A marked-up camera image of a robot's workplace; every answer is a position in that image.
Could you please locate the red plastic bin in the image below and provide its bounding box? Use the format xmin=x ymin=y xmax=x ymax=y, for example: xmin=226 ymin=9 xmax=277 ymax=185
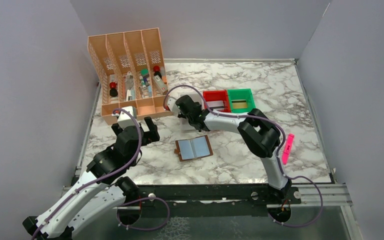
xmin=202 ymin=89 xmax=231 ymax=113

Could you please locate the brown leather card holder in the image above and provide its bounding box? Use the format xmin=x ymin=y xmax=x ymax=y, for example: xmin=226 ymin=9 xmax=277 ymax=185
xmin=173 ymin=135 xmax=214 ymax=162

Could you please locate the green plastic bin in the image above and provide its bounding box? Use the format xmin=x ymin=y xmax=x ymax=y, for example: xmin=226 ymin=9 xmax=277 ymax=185
xmin=227 ymin=88 xmax=256 ymax=113

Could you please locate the orange desk organizer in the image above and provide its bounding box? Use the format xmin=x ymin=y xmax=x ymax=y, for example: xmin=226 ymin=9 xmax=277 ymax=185
xmin=87 ymin=28 xmax=171 ymax=125

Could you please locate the white plastic bin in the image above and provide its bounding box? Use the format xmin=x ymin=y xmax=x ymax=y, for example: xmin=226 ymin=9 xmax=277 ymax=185
xmin=178 ymin=91 xmax=203 ymax=133

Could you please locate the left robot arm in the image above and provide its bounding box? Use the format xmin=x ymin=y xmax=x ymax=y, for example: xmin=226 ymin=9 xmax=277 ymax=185
xmin=22 ymin=117 xmax=160 ymax=240

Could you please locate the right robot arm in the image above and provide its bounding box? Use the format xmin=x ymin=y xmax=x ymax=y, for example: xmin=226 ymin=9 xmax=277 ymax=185
xmin=165 ymin=95 xmax=291 ymax=204

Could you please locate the silver card in red bin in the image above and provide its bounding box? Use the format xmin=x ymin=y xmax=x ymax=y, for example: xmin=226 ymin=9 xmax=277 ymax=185
xmin=207 ymin=100 xmax=225 ymax=111

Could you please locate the gold card in green bin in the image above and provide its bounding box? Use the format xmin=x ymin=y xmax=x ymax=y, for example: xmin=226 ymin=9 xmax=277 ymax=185
xmin=231 ymin=100 xmax=248 ymax=110

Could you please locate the red black stamp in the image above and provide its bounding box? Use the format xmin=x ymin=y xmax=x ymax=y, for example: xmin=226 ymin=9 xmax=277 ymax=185
xmin=109 ymin=81 xmax=118 ymax=98

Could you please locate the pink highlighter marker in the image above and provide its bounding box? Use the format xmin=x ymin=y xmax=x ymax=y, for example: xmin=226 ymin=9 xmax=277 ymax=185
xmin=281 ymin=133 xmax=295 ymax=165

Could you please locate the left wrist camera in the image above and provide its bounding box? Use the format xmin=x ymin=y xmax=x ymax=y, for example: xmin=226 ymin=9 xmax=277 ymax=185
xmin=112 ymin=106 xmax=138 ymax=129

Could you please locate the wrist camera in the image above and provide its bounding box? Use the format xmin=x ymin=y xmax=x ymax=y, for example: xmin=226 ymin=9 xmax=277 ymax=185
xmin=166 ymin=96 xmax=180 ymax=114
xmin=112 ymin=106 xmax=138 ymax=129

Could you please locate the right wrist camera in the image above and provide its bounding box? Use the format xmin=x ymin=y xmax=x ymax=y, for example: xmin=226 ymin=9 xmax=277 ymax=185
xmin=166 ymin=96 xmax=180 ymax=114

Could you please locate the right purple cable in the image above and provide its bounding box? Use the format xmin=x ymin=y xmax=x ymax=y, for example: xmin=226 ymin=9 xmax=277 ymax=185
xmin=162 ymin=84 xmax=324 ymax=229

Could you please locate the purple cable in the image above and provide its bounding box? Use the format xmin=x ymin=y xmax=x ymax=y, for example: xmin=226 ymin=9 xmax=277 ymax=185
xmin=29 ymin=107 xmax=170 ymax=240
xmin=162 ymin=84 xmax=324 ymax=229

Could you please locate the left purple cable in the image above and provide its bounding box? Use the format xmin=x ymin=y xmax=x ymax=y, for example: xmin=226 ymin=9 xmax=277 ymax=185
xmin=29 ymin=107 xmax=170 ymax=240

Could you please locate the black mounting rail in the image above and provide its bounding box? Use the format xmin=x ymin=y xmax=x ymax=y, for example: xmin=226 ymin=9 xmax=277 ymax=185
xmin=59 ymin=182 xmax=349 ymax=220

